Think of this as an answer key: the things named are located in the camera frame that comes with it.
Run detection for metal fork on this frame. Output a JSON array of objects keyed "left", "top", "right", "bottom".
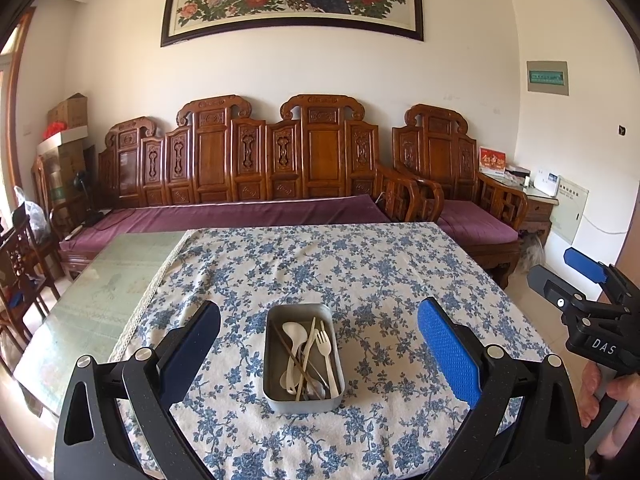
[{"left": 305, "top": 355, "right": 332, "bottom": 398}]

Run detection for wooden side table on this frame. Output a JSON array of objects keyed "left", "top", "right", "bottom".
[{"left": 479, "top": 170, "right": 560, "bottom": 246}]

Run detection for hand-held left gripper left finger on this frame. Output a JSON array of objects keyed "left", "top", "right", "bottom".
[{"left": 52, "top": 300, "right": 222, "bottom": 480}]

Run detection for wooden window frame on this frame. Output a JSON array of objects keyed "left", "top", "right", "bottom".
[{"left": 0, "top": 7, "right": 38, "bottom": 211}]

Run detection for grey fluffy duster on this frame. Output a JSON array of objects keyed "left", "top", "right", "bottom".
[{"left": 517, "top": 232, "right": 548, "bottom": 275}]

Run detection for carved wooden chair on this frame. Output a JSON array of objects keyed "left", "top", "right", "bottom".
[{"left": 0, "top": 220, "right": 63, "bottom": 356}]

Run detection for blue floral tablecloth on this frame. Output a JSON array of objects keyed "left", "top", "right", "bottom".
[{"left": 107, "top": 222, "right": 553, "bottom": 480}]

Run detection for brown cardboard box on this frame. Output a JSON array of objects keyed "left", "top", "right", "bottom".
[{"left": 47, "top": 92, "right": 88, "bottom": 131}]

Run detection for light bamboo chopstick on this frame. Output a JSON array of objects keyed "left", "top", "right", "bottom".
[{"left": 298, "top": 316, "right": 317, "bottom": 402}]

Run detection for stacked cardboard boxes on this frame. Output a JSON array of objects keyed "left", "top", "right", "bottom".
[{"left": 37, "top": 127, "right": 91, "bottom": 201}]

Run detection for clear plastic bag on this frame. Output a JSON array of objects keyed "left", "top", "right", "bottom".
[{"left": 12, "top": 186, "right": 51, "bottom": 241}]

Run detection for person's right forearm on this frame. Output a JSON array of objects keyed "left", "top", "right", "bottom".
[{"left": 587, "top": 430, "right": 640, "bottom": 480}]

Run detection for white wall panel cover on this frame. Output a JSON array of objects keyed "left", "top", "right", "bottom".
[{"left": 549, "top": 175, "right": 591, "bottom": 247}]

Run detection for purple armchair cushion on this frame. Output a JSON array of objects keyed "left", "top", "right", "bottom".
[{"left": 437, "top": 199, "right": 521, "bottom": 246}]

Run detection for metal spoon with holed handle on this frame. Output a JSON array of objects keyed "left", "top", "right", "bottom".
[{"left": 302, "top": 377, "right": 328, "bottom": 401}]

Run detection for white cable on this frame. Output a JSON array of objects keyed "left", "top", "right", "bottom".
[{"left": 580, "top": 212, "right": 631, "bottom": 235}]

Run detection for grey electrical panel box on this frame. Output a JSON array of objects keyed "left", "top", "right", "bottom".
[{"left": 526, "top": 60, "right": 571, "bottom": 97}]

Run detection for white plastic fork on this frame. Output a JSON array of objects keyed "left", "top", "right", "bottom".
[{"left": 316, "top": 329, "right": 342, "bottom": 397}]

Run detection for white box device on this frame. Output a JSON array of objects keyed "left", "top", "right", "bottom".
[{"left": 531, "top": 170, "right": 561, "bottom": 197}]

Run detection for wooden door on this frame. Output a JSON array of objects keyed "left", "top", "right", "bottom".
[{"left": 616, "top": 170, "right": 640, "bottom": 273}]

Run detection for red box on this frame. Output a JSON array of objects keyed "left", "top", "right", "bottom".
[{"left": 479, "top": 146, "right": 508, "bottom": 175}]

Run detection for black desk lamp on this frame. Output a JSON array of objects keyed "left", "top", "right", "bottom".
[{"left": 70, "top": 169, "right": 101, "bottom": 226}]

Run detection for person's right hand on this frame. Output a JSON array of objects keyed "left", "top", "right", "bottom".
[{"left": 579, "top": 360, "right": 640, "bottom": 457}]

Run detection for dark wooden chopstick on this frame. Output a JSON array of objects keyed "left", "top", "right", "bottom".
[{"left": 271, "top": 329, "right": 326, "bottom": 398}]

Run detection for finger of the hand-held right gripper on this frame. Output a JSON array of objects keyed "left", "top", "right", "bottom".
[
  {"left": 527, "top": 264, "right": 608, "bottom": 318},
  {"left": 563, "top": 246, "right": 640, "bottom": 306}
]

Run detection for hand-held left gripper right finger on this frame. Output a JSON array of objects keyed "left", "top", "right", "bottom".
[{"left": 417, "top": 297, "right": 586, "bottom": 480}]

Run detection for carved wooden armchair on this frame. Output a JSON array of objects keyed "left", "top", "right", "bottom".
[{"left": 391, "top": 104, "right": 530, "bottom": 290}]

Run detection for long purple sofa cushion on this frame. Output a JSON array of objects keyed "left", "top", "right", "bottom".
[{"left": 59, "top": 194, "right": 392, "bottom": 256}]

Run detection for rectangular metal tin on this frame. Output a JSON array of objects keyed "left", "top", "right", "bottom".
[{"left": 263, "top": 303, "right": 346, "bottom": 414}]

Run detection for carved wooden sofa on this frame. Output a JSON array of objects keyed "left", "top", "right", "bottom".
[{"left": 60, "top": 94, "right": 426, "bottom": 281}]

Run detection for white ceramic spoon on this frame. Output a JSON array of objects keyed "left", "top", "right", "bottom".
[{"left": 281, "top": 321, "right": 308, "bottom": 394}]

